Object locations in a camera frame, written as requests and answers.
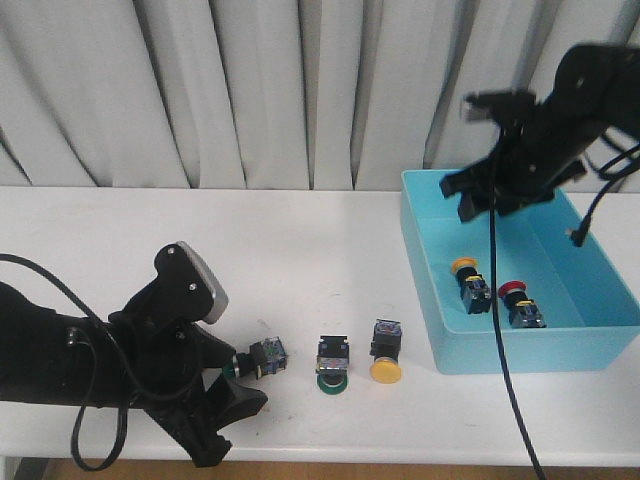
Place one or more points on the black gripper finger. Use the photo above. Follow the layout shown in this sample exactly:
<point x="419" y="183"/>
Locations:
<point x="227" y="402"/>
<point x="474" y="181"/>
<point x="471" y="206"/>
<point x="192" y="430"/>

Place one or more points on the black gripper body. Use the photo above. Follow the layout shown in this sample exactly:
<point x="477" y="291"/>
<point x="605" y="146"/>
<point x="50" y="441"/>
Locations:
<point x="535" y="156"/>
<point x="159" y="331"/>

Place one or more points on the yellow push button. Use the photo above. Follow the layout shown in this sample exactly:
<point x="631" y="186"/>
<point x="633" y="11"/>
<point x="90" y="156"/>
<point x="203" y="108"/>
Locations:
<point x="385" y="349"/>
<point x="475" y="293"/>

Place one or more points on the red push button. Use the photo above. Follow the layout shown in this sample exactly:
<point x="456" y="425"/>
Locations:
<point x="523" y="311"/>

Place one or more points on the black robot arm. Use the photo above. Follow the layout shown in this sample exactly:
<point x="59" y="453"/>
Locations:
<point x="50" y="358"/>
<point x="596" y="87"/>

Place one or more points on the blue plastic box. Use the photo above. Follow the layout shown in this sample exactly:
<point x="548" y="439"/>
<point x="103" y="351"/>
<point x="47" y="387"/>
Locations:
<point x="590" y="313"/>

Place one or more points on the lying green push button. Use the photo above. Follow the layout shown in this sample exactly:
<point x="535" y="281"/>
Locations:
<point x="266" y="357"/>

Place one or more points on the inverted green push button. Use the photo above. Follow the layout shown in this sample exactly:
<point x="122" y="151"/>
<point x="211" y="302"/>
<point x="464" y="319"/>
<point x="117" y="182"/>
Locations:
<point x="332" y="364"/>

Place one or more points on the lying yellow push button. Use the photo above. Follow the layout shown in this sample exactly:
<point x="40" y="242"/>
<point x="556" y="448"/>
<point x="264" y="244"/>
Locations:
<point x="385" y="349"/>

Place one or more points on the grey pleated curtain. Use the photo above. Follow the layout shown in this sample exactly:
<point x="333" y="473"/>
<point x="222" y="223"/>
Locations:
<point x="323" y="95"/>

